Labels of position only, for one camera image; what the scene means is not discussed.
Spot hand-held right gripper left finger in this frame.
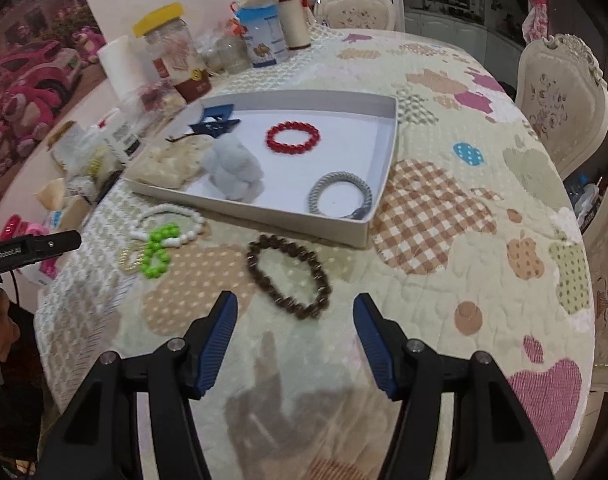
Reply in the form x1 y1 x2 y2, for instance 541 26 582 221
43 290 239 480

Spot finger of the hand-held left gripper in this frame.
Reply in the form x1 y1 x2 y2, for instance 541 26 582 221
25 230 82 267

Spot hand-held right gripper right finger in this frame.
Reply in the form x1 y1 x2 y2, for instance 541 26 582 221
352 293 554 480

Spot pale gold bracelet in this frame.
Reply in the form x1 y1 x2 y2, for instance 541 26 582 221
118 246 152 275

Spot brown bead bracelet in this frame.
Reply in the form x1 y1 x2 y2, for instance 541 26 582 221
246 234 332 321

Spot green bead bracelet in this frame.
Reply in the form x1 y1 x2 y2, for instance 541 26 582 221
141 223 181 281

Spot white bead bracelet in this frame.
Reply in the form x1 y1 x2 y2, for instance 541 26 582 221
131 203 206 248

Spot cream dotted organza scrunchie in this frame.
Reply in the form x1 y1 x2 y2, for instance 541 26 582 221
129 137 217 188

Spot grey braided hair tie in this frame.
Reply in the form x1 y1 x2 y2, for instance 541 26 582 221
307 171 372 221

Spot grey plush scrunchie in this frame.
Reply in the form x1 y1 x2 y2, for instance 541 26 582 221
199 137 265 203

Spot red bead bracelet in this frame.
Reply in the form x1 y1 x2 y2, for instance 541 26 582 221
265 121 323 155

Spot white shallow cardboard box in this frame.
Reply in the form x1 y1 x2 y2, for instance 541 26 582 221
121 89 399 250

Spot pink plastic object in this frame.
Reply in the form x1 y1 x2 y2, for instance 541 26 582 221
0 214 52 241

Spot soft tissue pack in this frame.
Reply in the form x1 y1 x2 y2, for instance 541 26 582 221
36 180 92 241

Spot clear bag yellow contents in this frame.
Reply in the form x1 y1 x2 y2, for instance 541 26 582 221
64 145 120 196

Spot white tin gold lid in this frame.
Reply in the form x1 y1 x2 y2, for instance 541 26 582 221
48 120 97 171

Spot cream apple patch blanket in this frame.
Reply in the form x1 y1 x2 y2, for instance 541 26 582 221
49 27 597 480

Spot clear bag red contents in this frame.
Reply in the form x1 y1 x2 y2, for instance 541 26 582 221
134 80 185 116

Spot white paper towel roll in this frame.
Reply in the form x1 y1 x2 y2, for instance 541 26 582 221
98 36 152 106

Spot large clear plastic jar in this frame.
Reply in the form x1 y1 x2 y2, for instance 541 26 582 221
133 2 212 106

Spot blue white plastic bag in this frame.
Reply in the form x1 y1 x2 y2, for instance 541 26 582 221
571 172 604 233

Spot small empty glass jar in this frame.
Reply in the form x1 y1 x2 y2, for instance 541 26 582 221
219 35 252 75

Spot blue white milk powder can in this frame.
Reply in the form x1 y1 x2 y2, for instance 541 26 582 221
234 0 289 68

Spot cream bottle red cap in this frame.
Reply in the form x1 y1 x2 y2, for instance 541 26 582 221
278 0 313 51

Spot kitchen cabinet row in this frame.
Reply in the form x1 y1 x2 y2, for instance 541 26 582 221
399 0 527 68

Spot pink hanging cloth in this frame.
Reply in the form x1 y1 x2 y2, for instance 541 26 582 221
522 0 549 43

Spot pink bear wall poster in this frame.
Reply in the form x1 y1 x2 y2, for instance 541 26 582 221
0 0 107 161

